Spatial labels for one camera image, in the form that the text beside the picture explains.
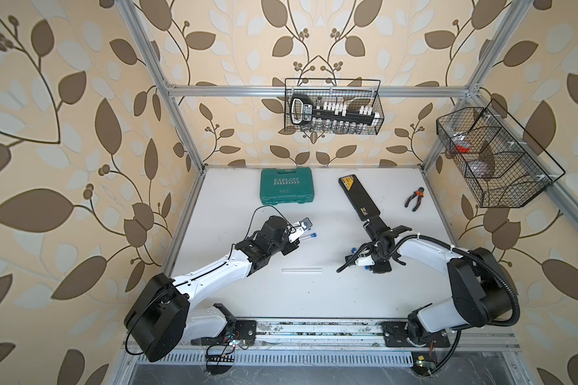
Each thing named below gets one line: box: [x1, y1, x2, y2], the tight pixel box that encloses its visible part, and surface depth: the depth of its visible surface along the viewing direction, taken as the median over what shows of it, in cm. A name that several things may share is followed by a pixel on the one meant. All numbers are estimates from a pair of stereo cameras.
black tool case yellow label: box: [337, 174, 381, 222], surface depth 110 cm
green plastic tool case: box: [260, 166, 315, 205], surface depth 110 cm
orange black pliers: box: [404, 186, 425, 212], surface depth 110 cm
